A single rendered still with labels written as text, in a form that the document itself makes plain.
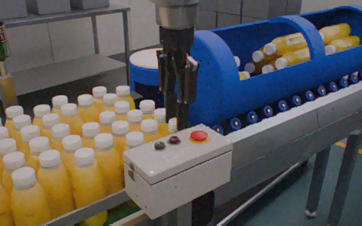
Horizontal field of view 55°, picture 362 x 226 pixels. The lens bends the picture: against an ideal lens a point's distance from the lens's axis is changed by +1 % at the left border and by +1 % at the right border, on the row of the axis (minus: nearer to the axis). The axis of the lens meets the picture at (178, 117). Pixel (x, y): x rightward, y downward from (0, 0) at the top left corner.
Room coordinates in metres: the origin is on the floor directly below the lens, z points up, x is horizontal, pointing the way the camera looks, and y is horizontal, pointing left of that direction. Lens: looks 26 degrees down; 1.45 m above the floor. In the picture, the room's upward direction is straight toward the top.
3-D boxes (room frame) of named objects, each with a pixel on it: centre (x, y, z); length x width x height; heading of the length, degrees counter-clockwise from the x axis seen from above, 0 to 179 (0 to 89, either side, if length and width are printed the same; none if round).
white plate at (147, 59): (1.43, 0.07, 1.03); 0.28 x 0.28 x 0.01
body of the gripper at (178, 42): (0.74, 0.00, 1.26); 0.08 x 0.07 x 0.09; 37
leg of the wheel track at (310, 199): (1.62, -0.80, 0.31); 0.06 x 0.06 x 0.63; 37
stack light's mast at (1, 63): (1.00, 0.53, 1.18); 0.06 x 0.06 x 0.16
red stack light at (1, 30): (1.00, 0.53, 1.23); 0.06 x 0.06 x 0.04
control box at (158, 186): (0.59, 0.00, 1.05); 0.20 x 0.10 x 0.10; 127
